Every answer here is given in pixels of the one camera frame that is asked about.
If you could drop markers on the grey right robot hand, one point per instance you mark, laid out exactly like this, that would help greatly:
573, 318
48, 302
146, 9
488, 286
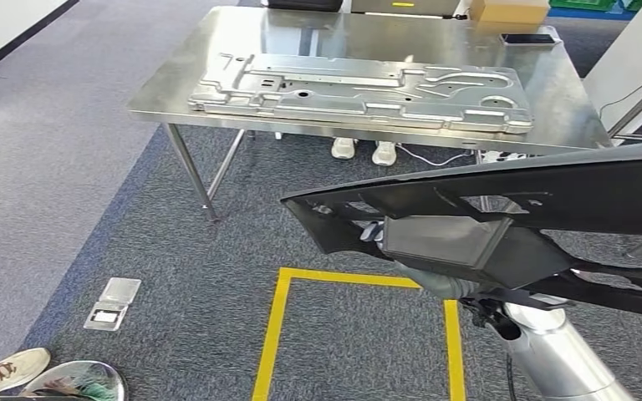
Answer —
429, 283

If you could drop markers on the long black plastic part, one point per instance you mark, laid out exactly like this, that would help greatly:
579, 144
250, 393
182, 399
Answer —
603, 193

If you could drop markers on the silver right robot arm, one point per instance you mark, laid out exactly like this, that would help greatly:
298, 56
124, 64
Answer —
559, 354

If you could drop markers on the person's foot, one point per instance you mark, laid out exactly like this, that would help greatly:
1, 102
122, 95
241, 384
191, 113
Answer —
384, 153
343, 148
16, 368

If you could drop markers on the white power strip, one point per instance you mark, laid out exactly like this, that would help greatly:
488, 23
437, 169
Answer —
502, 157

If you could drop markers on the yellow floor tape square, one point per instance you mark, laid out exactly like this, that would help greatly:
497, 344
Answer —
274, 332

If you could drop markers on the stamped silver metal panel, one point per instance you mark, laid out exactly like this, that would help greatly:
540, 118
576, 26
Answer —
349, 97

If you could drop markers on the black smartphone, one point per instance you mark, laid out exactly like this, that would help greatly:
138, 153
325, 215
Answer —
528, 39

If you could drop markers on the light grey box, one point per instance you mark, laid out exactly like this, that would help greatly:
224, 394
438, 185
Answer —
404, 6

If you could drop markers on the tan cardboard box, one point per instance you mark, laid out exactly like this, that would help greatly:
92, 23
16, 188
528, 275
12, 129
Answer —
509, 11

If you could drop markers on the black box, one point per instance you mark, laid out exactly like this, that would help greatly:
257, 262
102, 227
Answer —
304, 4

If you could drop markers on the blue panel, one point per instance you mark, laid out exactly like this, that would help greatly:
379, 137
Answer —
592, 14

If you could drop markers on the silver floor socket box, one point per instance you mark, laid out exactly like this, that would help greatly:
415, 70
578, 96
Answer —
112, 304

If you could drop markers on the green plastic crate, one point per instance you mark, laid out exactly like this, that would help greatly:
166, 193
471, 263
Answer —
635, 4
584, 4

